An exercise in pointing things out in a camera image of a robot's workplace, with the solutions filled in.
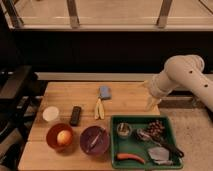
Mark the purple bowl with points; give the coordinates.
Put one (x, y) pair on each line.
(88, 135)

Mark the small glass jar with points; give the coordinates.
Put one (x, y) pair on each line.
(124, 130)

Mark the peeled banana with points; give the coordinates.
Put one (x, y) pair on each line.
(99, 112)

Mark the orange bowl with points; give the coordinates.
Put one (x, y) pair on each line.
(51, 137)

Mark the blue sponge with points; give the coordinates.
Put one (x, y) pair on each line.
(105, 93)

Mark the white cup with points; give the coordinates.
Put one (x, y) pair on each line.
(51, 114)

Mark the orange carrot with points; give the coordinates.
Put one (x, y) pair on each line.
(124, 156)

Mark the brown grape bunch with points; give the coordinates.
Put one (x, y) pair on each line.
(155, 128)

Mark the grey crumpled foil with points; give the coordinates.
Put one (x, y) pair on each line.
(160, 155)

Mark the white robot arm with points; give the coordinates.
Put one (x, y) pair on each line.
(180, 70)

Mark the utensil in purple bowl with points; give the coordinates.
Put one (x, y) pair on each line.
(94, 141)

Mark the yellow apple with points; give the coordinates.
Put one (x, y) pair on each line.
(64, 137)

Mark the green tray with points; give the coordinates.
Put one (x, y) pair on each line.
(132, 145)

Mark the black chair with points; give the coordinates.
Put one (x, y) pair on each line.
(15, 95)

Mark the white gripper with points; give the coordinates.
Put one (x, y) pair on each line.
(159, 86)

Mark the black remote control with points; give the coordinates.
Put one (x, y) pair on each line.
(75, 116)

